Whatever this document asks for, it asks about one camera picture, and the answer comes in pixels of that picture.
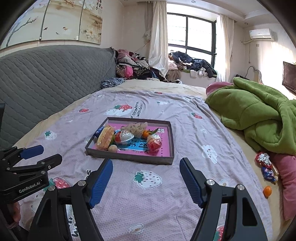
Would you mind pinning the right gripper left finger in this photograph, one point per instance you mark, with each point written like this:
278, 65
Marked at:
50, 221

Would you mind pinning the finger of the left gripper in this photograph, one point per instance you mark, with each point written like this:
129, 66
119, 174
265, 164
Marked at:
13, 155
29, 171

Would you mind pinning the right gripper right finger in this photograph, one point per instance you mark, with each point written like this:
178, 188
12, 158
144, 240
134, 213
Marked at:
242, 218

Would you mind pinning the blue snack packet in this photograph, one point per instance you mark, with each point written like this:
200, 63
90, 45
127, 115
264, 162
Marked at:
98, 131

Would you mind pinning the cracker pack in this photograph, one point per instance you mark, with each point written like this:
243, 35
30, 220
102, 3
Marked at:
105, 138

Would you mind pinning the walnut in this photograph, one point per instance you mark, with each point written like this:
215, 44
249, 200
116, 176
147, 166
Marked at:
113, 148

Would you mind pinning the red white candy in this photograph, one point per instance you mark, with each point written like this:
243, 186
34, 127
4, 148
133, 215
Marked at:
123, 137

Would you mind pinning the orange tangerine with leaf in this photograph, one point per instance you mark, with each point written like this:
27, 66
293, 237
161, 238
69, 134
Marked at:
147, 133

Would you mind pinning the red surprise egg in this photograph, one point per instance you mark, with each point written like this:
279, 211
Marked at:
154, 143

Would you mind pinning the person's left hand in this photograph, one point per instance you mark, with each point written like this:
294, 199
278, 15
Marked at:
15, 211

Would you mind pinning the small snack wrappers pile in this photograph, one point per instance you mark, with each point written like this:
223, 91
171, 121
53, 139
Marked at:
269, 171

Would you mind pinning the grey quilted headboard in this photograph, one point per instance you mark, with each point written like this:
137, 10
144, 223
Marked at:
38, 82

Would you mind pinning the purple strawberry print sheet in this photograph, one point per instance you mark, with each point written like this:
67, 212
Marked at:
143, 201

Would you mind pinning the shallow grey cardboard box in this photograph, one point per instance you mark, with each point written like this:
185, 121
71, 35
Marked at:
131, 155

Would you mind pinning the green fleece blanket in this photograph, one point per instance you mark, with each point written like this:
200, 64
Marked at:
265, 115

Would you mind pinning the blue patterned cloth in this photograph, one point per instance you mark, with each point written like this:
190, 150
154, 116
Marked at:
111, 82

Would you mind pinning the pile of clothes by headboard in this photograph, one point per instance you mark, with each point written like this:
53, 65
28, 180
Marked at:
131, 65

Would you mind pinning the pink pillow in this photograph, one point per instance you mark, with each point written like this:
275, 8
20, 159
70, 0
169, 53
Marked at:
216, 85

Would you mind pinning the white curtain right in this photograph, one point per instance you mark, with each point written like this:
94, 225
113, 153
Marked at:
224, 45

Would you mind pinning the white curtain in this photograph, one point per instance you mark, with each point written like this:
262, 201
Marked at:
157, 35
224, 45

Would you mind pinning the clothes pile on windowsill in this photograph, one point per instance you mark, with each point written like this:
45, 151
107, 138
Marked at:
184, 61

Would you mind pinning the white curtain left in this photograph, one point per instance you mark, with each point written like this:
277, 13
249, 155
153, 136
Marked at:
157, 35

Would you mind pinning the white air conditioner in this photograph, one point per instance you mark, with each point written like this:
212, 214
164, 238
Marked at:
261, 35

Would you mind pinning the floral wall painting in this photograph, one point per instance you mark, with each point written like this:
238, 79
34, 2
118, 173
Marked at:
57, 20

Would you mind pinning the wall mounted television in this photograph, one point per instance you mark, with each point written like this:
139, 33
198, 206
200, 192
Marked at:
289, 77

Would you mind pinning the window with dark frame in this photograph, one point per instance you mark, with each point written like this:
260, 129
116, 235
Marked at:
192, 35

